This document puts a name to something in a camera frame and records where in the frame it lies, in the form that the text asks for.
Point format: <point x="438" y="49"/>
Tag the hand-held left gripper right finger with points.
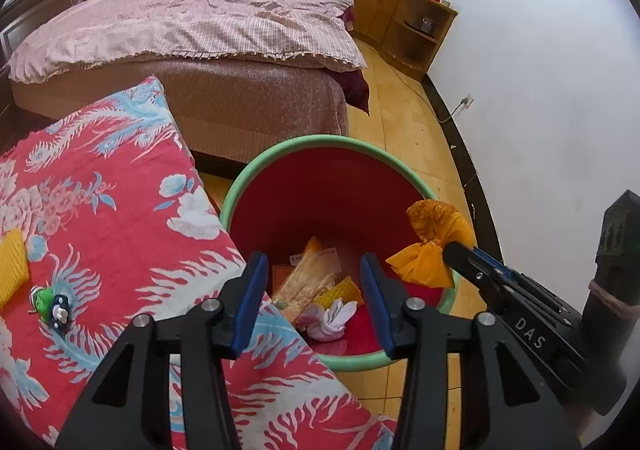
<point x="372" y="300"/>

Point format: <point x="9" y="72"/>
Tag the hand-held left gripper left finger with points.
<point x="250" y="300"/>

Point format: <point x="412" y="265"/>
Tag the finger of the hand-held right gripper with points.
<point x="480" y="277"/>
<point x="500" y="271"/>

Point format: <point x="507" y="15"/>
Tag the yellow foam net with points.
<point x="342" y="291"/>
<point x="12" y="265"/>

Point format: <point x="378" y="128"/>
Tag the clear plastic bag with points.
<point x="310" y="280"/>

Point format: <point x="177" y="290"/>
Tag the orange wrapper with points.
<point x="435" y="225"/>

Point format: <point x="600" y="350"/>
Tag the red bucket with green rim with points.
<point x="325" y="195"/>

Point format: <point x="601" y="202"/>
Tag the red printed blanket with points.
<point x="125" y="240"/>

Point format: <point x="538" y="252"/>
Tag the green toy figure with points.
<point x="47" y="300"/>

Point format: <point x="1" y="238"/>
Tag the brown bed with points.
<point x="250" y="95"/>

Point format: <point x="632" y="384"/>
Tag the maroon bed sheet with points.
<point x="355" y="85"/>

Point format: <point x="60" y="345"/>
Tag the glass jar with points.
<point x="427" y="23"/>

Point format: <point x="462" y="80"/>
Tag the pink quilt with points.
<point x="175" y="20"/>

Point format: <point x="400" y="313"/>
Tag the long wooden cabinet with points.
<point x="380" y="5"/>

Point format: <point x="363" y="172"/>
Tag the white wall socket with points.
<point x="466" y="100"/>

